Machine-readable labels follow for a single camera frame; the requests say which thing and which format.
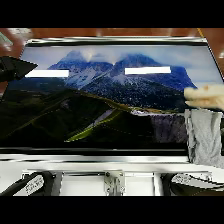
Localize beige shirt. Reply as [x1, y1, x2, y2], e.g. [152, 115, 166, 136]
[183, 83, 224, 112]

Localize grey garment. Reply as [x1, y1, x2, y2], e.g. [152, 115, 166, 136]
[184, 108, 224, 169]

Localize silver frame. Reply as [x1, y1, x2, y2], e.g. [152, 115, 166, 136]
[0, 35, 224, 197]

